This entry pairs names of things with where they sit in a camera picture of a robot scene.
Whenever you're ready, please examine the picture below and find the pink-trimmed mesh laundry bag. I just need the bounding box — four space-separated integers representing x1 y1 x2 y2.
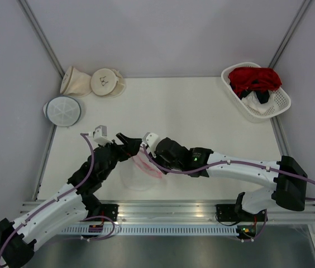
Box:
120 149 165 191

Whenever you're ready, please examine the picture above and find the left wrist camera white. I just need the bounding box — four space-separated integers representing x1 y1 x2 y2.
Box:
88 125 112 146

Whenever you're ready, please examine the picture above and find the white perforated plastic basket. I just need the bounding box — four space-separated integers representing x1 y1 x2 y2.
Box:
221 62 291 123

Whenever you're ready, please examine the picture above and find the red bra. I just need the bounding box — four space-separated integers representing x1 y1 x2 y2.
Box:
227 67 282 97

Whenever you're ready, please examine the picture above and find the aluminium frame post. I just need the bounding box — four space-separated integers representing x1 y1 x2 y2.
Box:
17 0 64 78
268 0 314 69

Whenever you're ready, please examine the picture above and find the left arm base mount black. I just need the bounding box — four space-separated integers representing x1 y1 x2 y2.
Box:
87 204 119 222

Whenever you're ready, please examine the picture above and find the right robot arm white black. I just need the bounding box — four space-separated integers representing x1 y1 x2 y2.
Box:
148 138 307 221

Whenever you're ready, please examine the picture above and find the white slotted cable duct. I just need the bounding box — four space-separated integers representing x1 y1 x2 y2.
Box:
60 223 238 236

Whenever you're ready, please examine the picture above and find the grey-trimmed mesh laundry bag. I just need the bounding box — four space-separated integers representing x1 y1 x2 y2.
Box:
43 95 83 127

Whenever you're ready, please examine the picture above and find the right aluminium frame post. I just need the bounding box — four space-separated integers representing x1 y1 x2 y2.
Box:
268 0 314 69

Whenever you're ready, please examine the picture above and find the left aluminium frame post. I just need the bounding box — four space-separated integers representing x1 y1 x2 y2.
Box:
17 0 64 78

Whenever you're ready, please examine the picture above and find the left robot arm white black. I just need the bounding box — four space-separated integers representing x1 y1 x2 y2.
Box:
0 133 142 267

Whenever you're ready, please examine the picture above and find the black garment in basket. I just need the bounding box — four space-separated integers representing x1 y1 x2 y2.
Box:
230 79 270 104

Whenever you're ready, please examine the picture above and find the aluminium mounting rail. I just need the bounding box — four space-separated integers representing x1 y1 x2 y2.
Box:
20 199 315 224

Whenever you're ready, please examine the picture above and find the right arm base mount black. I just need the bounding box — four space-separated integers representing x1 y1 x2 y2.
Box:
215 204 266 225

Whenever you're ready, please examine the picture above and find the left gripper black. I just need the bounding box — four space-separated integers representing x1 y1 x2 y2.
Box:
99 132 141 180

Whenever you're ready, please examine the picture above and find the beige laundry bag left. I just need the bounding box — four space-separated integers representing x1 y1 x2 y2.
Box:
60 66 92 97

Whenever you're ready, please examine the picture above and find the beige laundry bag bra logo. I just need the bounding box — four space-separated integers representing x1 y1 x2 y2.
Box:
90 68 126 98

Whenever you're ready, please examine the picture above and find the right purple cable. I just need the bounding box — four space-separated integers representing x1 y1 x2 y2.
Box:
142 143 315 243

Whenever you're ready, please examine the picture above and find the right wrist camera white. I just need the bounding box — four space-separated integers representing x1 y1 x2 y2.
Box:
142 132 161 151

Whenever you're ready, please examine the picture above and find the white garment in basket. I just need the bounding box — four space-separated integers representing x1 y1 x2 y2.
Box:
242 92 280 116

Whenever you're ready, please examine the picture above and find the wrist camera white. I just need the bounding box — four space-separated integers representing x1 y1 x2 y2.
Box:
88 125 112 146
142 132 161 151

